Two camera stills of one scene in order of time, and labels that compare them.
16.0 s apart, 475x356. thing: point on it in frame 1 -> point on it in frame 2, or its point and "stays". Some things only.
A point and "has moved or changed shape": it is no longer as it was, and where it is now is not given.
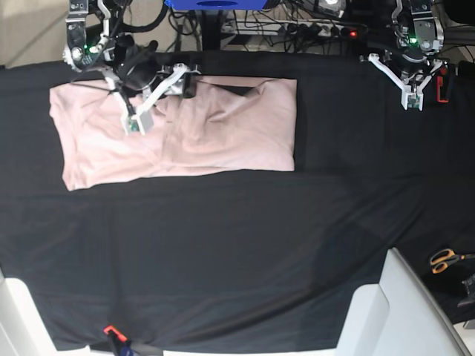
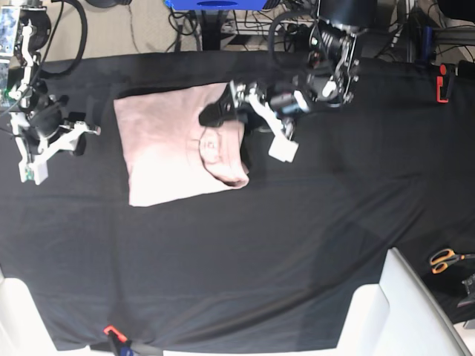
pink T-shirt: (229, 124) has moved or changed shape
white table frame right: (397, 317) stays
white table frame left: (23, 330) stays
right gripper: (412, 72) -> (283, 147)
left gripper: (138, 83) -> (42, 134)
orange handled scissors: (441, 259) stays
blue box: (216, 5) stays
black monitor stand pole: (211, 29) stays
